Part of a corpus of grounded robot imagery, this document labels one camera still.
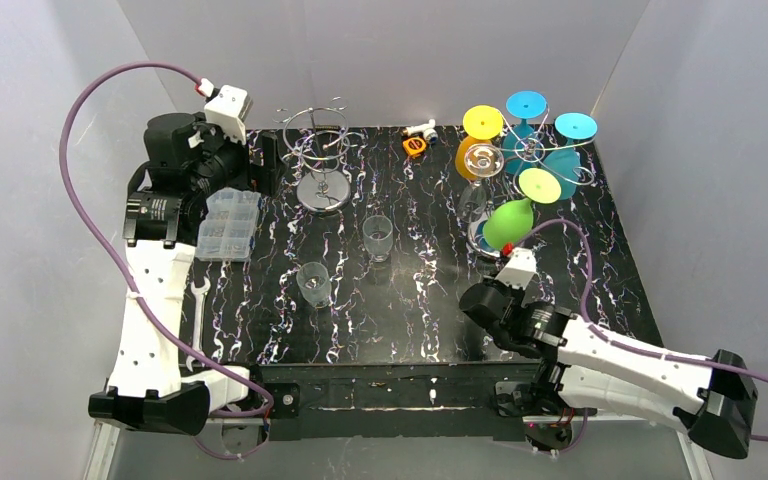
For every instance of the blue plastic wine glass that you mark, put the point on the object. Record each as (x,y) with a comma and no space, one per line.
(564,162)
(523,105)

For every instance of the orange plastic wine glass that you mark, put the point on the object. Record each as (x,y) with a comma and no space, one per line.
(481,124)

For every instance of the clear stemless glass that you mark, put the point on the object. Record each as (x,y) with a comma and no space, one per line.
(377,233)
(314,283)

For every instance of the green plastic wine glass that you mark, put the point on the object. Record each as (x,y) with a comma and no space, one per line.
(510,222)

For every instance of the clear plastic screw box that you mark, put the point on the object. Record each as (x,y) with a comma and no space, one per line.
(227,233)

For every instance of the tall clear champagne flute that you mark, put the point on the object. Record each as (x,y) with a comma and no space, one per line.
(479,162)

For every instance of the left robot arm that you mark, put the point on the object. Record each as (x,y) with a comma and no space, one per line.
(188,160)

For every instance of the silver open-end wrench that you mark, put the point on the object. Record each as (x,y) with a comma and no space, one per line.
(199,291)

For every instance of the clear stemless glass front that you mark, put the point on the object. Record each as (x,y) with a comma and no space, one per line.
(314,283)

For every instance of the yellow tape measure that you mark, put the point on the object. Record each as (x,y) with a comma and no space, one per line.
(414,146)

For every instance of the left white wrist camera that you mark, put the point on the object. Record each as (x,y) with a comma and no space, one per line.
(226,107)

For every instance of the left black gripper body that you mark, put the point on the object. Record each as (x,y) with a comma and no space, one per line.
(254,162)

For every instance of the chrome glass rack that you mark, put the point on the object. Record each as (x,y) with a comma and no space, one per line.
(535,152)
(320,140)

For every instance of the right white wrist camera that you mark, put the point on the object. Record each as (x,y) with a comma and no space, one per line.
(519,269)

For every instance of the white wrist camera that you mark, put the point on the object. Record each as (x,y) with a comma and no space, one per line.
(519,269)
(226,107)

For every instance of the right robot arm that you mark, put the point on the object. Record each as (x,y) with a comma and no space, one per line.
(583,367)

